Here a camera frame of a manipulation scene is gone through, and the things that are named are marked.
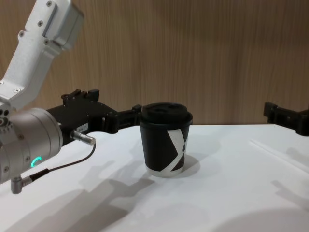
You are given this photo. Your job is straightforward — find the thin dark cable, silver plugs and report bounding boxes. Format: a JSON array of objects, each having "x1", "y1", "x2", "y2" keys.
[{"x1": 11, "y1": 131, "x2": 97, "y2": 195}]

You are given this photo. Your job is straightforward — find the white table cloth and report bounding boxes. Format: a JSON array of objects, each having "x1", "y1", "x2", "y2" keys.
[{"x1": 0, "y1": 123, "x2": 309, "y2": 232}]

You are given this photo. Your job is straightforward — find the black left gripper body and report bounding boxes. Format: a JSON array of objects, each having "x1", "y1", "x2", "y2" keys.
[{"x1": 46, "y1": 99, "x2": 119, "y2": 147}]

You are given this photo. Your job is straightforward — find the black paper cup, white pattern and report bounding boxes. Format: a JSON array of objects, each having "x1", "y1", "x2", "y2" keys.
[{"x1": 140, "y1": 119, "x2": 193, "y2": 179}]

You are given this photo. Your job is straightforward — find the black plastic cup lid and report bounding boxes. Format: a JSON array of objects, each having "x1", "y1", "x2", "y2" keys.
[{"x1": 140, "y1": 102, "x2": 194, "y2": 127}]

